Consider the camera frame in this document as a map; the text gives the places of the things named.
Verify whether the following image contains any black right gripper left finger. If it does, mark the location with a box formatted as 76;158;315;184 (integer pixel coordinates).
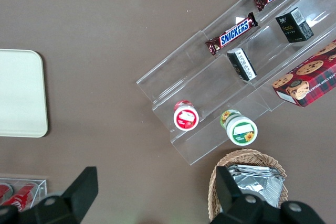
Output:
0;166;99;224

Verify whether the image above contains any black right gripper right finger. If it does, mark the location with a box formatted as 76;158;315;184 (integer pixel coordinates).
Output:
209;166;326;224

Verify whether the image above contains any light wicker basket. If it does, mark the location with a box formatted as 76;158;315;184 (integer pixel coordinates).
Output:
207;148;290;222

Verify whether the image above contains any cream rectangular plastic tray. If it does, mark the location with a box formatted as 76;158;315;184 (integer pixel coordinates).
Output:
0;49;49;138

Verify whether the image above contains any silver foil pouch stack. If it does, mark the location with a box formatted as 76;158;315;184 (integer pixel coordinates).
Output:
227;164;285;209

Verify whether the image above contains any clear acrylic bottle rack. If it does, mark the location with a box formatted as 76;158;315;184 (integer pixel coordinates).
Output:
0;173;48;213

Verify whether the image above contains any green-lidded sunflower jar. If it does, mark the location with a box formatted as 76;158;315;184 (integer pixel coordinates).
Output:
219;109;258;147

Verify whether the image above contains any red-lidded small jar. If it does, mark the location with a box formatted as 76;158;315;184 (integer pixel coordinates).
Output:
173;99;200;132

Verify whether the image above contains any clear acrylic stepped shelf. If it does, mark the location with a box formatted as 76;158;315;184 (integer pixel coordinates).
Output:
135;0;336;166

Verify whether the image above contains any small black carton box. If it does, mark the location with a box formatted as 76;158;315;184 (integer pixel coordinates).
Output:
275;7;315;44
226;47;258;82

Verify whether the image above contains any red tartan cookie box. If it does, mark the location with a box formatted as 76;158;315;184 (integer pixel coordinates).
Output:
271;39;336;108

